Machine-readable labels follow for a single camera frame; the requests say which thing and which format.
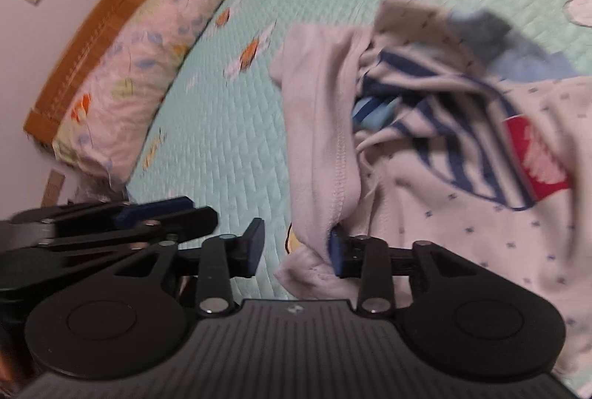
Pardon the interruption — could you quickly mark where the white printed children's sweatshirt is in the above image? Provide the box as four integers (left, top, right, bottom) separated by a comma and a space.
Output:
268, 0, 592, 387

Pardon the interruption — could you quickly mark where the floral pillow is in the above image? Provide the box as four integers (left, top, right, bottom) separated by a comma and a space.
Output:
52, 0, 270, 183

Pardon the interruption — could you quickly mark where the green quilted bee bedspread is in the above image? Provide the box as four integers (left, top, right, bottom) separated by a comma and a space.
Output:
124, 0, 592, 399

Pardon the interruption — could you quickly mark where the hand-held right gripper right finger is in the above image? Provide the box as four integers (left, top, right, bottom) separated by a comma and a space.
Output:
327, 227, 482, 319

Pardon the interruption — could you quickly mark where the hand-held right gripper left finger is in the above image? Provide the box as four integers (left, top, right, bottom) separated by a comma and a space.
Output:
113, 218, 266, 319

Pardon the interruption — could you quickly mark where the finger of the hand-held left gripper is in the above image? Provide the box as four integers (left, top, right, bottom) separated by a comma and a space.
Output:
14, 195, 196, 227
45, 206, 219, 253

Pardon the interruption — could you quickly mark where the wooden headboard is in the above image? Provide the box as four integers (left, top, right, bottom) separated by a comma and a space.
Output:
23, 0, 214, 145

